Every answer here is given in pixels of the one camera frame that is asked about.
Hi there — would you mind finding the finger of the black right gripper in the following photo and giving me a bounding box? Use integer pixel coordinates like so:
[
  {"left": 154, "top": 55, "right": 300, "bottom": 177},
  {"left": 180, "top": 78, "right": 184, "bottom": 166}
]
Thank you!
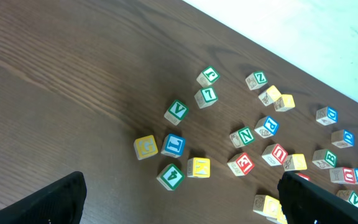
[{"left": 277, "top": 172, "right": 358, "bottom": 224}]

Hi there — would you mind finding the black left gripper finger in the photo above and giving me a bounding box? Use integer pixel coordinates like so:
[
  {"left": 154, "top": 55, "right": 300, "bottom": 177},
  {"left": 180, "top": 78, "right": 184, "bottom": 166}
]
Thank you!
[{"left": 0, "top": 171, "right": 87, "bottom": 224}]

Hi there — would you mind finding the yellow O block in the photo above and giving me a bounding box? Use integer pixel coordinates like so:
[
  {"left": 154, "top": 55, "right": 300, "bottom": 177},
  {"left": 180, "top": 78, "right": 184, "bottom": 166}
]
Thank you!
[{"left": 266, "top": 205, "right": 288, "bottom": 224}]

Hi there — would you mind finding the yellow C block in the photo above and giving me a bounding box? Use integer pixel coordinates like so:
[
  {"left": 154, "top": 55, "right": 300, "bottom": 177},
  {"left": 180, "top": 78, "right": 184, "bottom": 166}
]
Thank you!
[{"left": 252, "top": 195, "right": 281, "bottom": 218}]

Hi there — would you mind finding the red A block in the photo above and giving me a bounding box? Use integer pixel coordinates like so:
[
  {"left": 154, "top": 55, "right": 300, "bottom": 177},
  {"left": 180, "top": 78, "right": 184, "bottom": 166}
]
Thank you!
[{"left": 296, "top": 173, "right": 310, "bottom": 181}]

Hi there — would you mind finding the yellow block by A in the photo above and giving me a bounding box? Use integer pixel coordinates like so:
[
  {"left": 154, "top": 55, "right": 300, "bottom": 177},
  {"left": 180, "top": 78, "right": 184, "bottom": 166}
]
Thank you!
[{"left": 283, "top": 154, "right": 307, "bottom": 172}]

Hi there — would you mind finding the green B block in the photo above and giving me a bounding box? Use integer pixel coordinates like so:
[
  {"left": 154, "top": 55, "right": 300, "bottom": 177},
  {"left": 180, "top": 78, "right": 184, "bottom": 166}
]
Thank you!
[{"left": 312, "top": 149, "right": 337, "bottom": 169}]

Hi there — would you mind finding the red U block right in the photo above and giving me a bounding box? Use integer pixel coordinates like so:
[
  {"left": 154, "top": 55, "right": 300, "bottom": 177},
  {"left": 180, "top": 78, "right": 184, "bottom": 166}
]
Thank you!
[{"left": 329, "top": 167, "right": 356, "bottom": 184}]

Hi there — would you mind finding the red u block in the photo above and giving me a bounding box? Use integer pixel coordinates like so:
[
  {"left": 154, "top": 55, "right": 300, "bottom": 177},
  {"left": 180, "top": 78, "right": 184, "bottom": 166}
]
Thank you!
[
  {"left": 262, "top": 144, "right": 288, "bottom": 166},
  {"left": 329, "top": 167, "right": 356, "bottom": 184}
]

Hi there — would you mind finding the green V block right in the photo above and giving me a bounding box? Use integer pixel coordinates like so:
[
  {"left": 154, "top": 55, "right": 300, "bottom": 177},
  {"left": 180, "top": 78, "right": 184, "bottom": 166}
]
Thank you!
[{"left": 336, "top": 190, "right": 358, "bottom": 208}]

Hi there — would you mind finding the green v block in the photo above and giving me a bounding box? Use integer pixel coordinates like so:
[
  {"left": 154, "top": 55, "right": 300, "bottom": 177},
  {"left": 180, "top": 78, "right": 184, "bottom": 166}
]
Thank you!
[
  {"left": 336, "top": 190, "right": 358, "bottom": 208},
  {"left": 164, "top": 100, "right": 189, "bottom": 126}
]

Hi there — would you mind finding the red U block left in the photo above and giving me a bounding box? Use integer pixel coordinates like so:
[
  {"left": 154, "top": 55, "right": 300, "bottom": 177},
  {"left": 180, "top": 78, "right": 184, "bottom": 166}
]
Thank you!
[{"left": 262, "top": 144, "right": 288, "bottom": 166}]

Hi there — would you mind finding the red E block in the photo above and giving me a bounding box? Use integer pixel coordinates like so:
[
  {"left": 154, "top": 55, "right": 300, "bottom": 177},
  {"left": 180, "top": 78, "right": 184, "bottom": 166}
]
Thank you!
[{"left": 227, "top": 152, "right": 255, "bottom": 176}]

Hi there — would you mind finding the blue d block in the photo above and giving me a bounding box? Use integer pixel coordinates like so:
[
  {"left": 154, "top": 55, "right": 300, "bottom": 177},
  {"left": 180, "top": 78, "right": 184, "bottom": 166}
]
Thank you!
[
  {"left": 316, "top": 106, "right": 338, "bottom": 126},
  {"left": 331, "top": 129, "right": 355, "bottom": 148}
]

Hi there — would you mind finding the blue P block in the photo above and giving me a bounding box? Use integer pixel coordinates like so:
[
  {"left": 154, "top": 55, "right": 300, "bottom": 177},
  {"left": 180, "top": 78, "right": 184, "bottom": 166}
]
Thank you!
[{"left": 254, "top": 116, "right": 280, "bottom": 138}]

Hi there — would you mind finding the blue D block top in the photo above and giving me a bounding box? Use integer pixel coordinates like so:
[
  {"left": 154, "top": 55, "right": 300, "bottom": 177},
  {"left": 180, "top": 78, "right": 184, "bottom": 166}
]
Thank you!
[{"left": 316, "top": 106, "right": 338, "bottom": 126}]

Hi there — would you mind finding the green N block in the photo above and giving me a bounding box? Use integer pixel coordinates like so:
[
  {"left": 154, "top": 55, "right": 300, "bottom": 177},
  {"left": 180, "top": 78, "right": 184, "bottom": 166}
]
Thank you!
[{"left": 229, "top": 126, "right": 255, "bottom": 148}]

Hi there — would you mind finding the yellow G block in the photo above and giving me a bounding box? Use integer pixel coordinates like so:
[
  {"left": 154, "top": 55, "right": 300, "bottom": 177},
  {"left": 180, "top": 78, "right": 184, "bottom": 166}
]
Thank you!
[{"left": 134, "top": 135, "right": 158, "bottom": 160}]

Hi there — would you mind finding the yellow block top right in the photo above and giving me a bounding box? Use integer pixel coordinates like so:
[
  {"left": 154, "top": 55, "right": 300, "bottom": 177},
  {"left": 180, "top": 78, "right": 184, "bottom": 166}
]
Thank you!
[{"left": 273, "top": 94, "right": 295, "bottom": 112}]

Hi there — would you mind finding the green 4 block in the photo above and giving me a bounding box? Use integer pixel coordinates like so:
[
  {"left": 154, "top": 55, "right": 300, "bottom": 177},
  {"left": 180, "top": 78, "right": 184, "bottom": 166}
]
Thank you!
[{"left": 156, "top": 164, "right": 185, "bottom": 191}]

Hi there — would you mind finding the yellow K block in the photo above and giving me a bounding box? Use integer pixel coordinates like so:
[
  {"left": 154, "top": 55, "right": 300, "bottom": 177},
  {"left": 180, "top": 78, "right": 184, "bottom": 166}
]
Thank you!
[{"left": 186, "top": 157, "right": 211, "bottom": 178}]

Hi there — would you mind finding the yellow block top left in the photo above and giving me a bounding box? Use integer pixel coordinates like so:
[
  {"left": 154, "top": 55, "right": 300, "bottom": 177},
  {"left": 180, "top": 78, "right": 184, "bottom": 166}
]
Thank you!
[{"left": 258, "top": 85, "right": 282, "bottom": 106}]

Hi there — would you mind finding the blue L block left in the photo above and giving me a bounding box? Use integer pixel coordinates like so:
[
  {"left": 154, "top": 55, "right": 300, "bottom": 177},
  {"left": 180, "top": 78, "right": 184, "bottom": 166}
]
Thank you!
[{"left": 161, "top": 134, "right": 186, "bottom": 158}]

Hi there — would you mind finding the green Z block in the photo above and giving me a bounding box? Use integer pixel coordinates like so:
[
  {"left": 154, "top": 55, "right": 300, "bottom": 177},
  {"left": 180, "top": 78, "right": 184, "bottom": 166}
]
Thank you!
[{"left": 246, "top": 71, "right": 268, "bottom": 90}]

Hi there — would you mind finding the green 7 block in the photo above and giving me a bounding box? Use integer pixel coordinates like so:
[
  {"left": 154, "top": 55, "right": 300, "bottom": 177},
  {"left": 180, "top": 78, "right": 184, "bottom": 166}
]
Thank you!
[{"left": 195, "top": 86, "right": 219, "bottom": 109}]

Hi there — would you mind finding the green V block left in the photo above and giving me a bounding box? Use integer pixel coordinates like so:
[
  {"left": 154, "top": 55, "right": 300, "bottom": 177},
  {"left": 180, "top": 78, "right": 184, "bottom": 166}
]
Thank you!
[{"left": 164, "top": 100, "right": 189, "bottom": 126}]

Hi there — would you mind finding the green J block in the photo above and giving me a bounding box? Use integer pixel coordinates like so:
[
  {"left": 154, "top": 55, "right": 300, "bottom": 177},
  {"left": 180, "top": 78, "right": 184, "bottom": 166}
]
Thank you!
[{"left": 196, "top": 66, "right": 220, "bottom": 87}]

